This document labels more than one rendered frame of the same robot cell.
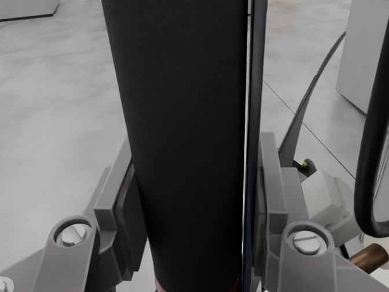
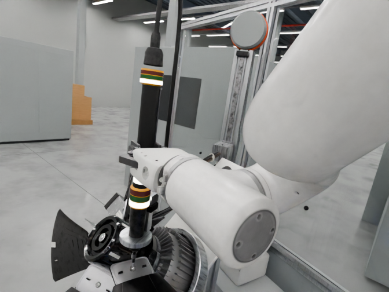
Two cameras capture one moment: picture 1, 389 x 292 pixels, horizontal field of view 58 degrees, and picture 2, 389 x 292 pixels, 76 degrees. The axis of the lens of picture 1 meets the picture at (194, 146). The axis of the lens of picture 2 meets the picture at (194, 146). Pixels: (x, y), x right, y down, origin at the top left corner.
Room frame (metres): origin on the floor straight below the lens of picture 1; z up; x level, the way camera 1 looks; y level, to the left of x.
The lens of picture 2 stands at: (-0.35, 0.25, 1.61)
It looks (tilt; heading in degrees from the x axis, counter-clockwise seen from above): 13 degrees down; 319
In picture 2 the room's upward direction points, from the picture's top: 8 degrees clockwise
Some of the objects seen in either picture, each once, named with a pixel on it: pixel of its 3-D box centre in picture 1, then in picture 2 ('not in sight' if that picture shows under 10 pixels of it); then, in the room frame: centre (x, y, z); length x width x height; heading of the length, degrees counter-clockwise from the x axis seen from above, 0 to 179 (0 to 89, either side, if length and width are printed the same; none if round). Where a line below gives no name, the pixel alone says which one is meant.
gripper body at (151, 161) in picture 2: not in sight; (168, 167); (-0.02, 0.01, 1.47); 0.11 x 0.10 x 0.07; 172
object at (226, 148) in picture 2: not in sight; (222, 151); (0.37, -0.55, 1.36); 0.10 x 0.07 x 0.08; 117
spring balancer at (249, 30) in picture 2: not in sight; (249, 31); (0.42, -0.64, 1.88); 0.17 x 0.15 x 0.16; 172
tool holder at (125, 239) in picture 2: not in sight; (140, 217); (0.09, -0.01, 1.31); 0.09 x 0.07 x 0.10; 117
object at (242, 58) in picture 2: not in sight; (230, 123); (0.40, -0.60, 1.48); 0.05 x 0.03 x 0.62; 27
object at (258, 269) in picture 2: not in sight; (241, 258); (0.20, -0.60, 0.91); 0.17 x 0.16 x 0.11; 82
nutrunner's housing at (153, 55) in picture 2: not in sight; (144, 150); (0.09, 0.00, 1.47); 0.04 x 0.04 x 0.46
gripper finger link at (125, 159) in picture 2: not in sight; (140, 161); (0.02, 0.05, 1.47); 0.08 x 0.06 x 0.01; 52
